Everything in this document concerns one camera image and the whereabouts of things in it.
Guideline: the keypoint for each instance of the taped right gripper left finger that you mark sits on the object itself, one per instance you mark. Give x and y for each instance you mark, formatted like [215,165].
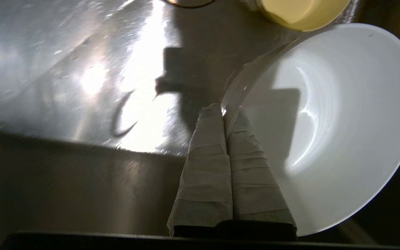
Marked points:
[207,173]

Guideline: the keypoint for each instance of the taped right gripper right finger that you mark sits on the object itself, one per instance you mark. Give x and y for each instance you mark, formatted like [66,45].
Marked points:
[252,180]

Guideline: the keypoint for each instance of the white ceramic bowl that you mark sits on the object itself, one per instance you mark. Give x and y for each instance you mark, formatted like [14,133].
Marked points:
[342,121]

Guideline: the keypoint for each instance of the yellow bowl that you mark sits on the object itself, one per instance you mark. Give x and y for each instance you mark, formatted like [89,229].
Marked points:
[300,14]

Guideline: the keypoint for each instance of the stainless steel sink basin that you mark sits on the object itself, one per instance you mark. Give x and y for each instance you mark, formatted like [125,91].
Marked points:
[64,86]

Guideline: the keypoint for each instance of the round metal drain strainer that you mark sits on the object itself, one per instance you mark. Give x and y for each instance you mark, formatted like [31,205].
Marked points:
[189,2]

